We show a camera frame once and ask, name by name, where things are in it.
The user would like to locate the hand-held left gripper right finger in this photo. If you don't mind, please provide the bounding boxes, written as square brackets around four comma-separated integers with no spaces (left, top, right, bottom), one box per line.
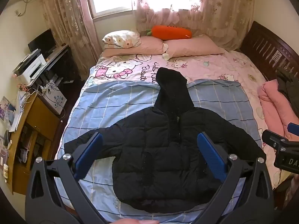
[187,132,274,224]

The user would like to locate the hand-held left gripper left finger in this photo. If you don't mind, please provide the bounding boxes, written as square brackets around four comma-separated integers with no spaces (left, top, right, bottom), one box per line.
[24,132,110,224]

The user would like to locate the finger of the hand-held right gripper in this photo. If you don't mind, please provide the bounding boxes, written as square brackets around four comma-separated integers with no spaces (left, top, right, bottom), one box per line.
[288,122,299,143]
[262,130,291,154]

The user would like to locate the black hooded puffer jacket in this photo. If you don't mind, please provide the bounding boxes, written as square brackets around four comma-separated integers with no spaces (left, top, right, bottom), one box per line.
[64,67,267,214]

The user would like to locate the person's left hand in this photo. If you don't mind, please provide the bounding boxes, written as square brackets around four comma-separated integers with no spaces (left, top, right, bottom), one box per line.
[109,219,161,224]

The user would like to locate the folded pink quilt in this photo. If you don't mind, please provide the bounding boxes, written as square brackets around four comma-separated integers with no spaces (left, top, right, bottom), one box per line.
[258,79,299,143]

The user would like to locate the dark green clothing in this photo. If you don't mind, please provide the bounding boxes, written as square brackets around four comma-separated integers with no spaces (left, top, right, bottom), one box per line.
[277,68,299,113]

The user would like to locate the blue plaid sheet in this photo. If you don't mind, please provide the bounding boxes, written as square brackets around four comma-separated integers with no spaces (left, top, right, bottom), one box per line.
[55,78,264,224]

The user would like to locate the wooden cabinet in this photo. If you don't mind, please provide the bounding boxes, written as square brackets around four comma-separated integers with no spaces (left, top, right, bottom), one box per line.
[10,93,63,195]

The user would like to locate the white floral computer tower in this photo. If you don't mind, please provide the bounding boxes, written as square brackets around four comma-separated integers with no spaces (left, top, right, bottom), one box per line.
[45,84,68,115]

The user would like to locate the stack of papers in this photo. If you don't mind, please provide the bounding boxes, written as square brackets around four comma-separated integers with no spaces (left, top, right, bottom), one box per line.
[9,91,31,133]

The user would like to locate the dark wooden headboard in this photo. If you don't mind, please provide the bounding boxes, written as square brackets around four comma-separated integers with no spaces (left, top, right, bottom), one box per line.
[239,21,299,87]

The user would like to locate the pink cartoon bed sheet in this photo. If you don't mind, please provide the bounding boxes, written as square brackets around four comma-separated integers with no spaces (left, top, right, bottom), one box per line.
[90,51,281,189]

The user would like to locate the black computer desk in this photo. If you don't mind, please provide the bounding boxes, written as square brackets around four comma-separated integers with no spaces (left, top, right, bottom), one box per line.
[23,44,78,98]

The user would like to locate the colourful picture print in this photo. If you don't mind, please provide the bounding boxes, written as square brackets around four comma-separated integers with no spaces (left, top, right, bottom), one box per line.
[0,96,17,121]

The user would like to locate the white printer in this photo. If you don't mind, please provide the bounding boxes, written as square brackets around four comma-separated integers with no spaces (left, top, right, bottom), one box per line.
[13,49,47,84]

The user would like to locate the small white cloth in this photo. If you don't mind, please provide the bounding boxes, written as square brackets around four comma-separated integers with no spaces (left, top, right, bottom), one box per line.
[163,43,171,61]

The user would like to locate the pink pillow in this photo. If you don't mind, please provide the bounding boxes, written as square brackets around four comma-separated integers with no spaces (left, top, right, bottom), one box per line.
[103,37,165,57]
[163,35,226,59]

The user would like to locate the white floral pillow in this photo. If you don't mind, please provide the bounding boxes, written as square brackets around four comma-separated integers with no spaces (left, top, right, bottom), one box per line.
[102,30,142,50]

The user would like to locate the black computer monitor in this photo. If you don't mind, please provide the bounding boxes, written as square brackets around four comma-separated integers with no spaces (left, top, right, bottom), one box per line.
[27,28,57,55]

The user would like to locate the orange carrot plush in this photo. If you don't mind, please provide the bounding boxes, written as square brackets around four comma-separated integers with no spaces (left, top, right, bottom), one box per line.
[145,25,193,40]

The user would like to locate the pink floral lace curtain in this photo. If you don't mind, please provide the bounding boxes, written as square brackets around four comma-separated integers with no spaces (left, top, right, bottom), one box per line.
[131,0,256,51]

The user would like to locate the beige lace curtain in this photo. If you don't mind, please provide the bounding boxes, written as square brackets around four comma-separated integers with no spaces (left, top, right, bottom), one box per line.
[37,0,100,63]

